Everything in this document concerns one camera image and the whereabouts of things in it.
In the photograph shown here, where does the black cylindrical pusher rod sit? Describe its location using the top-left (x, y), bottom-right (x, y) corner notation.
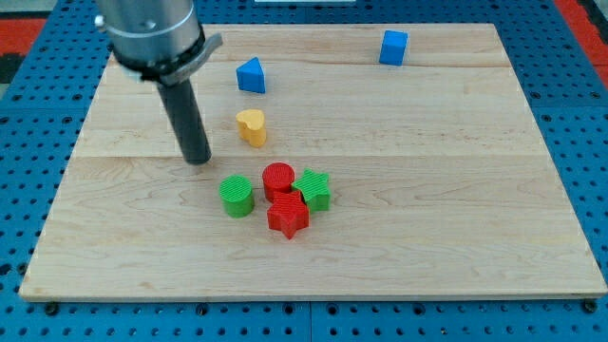
top-left (158, 80), bottom-right (212, 165)

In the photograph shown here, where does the yellow heart block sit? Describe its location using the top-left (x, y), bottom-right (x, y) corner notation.
top-left (236, 109), bottom-right (267, 147)

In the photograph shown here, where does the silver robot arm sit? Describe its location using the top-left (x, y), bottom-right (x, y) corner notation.
top-left (94, 0), bottom-right (223, 165)

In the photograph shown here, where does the blue cube block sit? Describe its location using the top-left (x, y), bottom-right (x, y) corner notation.
top-left (379, 30), bottom-right (409, 67)

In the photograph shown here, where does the blue triangle block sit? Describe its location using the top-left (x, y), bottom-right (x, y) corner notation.
top-left (236, 57), bottom-right (266, 93)

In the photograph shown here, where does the green cylinder block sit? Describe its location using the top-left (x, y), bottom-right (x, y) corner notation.
top-left (218, 174), bottom-right (255, 219)

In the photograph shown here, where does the red cylinder block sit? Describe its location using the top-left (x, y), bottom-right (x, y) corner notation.
top-left (262, 162), bottom-right (295, 202)

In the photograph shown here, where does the red star block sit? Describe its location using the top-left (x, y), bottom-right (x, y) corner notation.
top-left (267, 191), bottom-right (310, 239)

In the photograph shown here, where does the green star block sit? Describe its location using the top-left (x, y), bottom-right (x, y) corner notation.
top-left (292, 168), bottom-right (332, 213)

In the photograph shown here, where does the wooden board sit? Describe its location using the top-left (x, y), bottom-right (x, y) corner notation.
top-left (20, 24), bottom-right (607, 302)

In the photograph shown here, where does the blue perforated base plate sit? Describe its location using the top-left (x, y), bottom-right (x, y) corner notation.
top-left (1, 1), bottom-right (607, 341)

